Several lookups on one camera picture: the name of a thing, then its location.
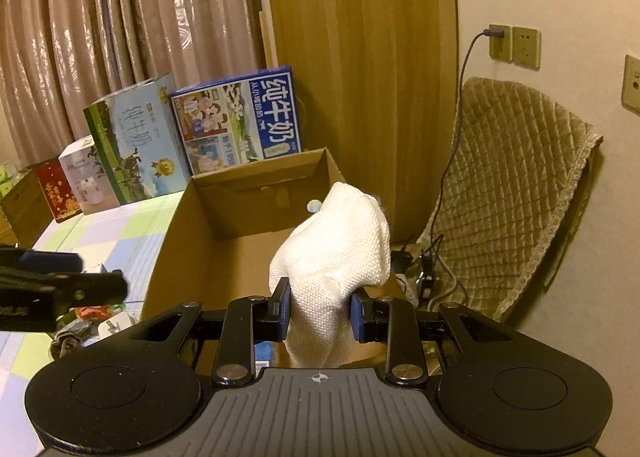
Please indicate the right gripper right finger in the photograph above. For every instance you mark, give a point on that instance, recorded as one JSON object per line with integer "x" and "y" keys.
{"x": 392, "y": 321}

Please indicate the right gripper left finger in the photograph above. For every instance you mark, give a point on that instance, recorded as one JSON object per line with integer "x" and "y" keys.
{"x": 252, "y": 320}

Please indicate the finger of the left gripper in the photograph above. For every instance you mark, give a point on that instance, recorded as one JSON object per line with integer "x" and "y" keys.
{"x": 89, "y": 289}

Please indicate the white knitted cloth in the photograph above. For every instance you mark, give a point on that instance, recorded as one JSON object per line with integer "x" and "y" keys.
{"x": 339, "y": 249}

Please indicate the checkered table cloth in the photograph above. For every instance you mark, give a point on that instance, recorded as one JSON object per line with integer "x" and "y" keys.
{"x": 126, "y": 238}

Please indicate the open cardboard box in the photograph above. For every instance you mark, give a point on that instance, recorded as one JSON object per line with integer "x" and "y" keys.
{"x": 227, "y": 227}

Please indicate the brown cardboard boxes stack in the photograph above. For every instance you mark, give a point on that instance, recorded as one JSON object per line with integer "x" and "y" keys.
{"x": 24, "y": 213}

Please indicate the red gift box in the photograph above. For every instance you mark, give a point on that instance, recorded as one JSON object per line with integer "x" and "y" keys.
{"x": 56, "y": 190}

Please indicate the white humidifier box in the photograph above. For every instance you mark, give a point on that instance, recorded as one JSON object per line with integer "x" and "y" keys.
{"x": 88, "y": 180}

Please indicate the green milk carton box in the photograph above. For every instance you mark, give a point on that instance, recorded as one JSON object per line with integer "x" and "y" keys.
{"x": 137, "y": 140}

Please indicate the blue milk carton box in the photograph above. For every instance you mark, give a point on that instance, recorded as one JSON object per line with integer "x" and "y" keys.
{"x": 238, "y": 120}

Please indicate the quilted beige chair cover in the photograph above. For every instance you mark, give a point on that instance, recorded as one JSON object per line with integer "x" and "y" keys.
{"x": 512, "y": 198}

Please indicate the pink shiny curtain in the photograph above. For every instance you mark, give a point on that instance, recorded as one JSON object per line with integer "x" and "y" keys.
{"x": 59, "y": 56}

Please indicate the brown curtain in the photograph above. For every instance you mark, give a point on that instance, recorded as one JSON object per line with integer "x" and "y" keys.
{"x": 375, "y": 81}

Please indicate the wall socket with plug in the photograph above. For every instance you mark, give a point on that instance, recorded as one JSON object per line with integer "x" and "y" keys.
{"x": 500, "y": 42}

